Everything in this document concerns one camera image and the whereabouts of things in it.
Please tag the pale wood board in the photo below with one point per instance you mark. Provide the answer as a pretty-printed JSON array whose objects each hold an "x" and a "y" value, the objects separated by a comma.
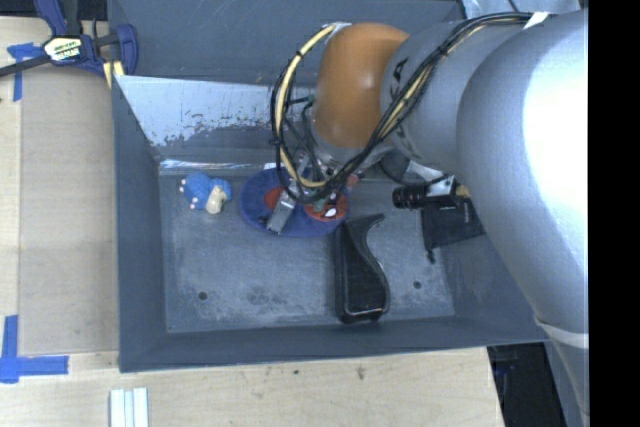
[{"x": 65, "y": 215}]

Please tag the blue and cream toy animal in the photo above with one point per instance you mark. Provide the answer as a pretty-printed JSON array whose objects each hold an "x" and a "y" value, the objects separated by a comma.
[{"x": 202, "y": 190}]

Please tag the black flat pouch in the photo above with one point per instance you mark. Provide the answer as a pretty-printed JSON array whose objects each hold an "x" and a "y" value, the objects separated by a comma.
[{"x": 450, "y": 225}]

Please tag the blue round disc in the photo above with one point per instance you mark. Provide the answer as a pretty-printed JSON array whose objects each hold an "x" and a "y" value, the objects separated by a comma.
[{"x": 255, "y": 207}]

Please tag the grey metal bin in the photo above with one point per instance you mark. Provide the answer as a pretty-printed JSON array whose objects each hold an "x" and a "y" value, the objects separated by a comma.
[{"x": 250, "y": 285}]

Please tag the red toy with white eyes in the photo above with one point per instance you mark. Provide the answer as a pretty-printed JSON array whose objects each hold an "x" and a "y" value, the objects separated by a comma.
[{"x": 327, "y": 211}]

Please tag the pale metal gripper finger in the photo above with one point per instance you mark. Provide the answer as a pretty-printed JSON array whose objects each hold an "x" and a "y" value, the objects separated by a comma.
[{"x": 280, "y": 216}]

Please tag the black cylinder on white bracket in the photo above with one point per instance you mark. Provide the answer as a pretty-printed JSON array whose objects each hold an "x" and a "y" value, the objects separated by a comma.
[{"x": 411, "y": 196}]

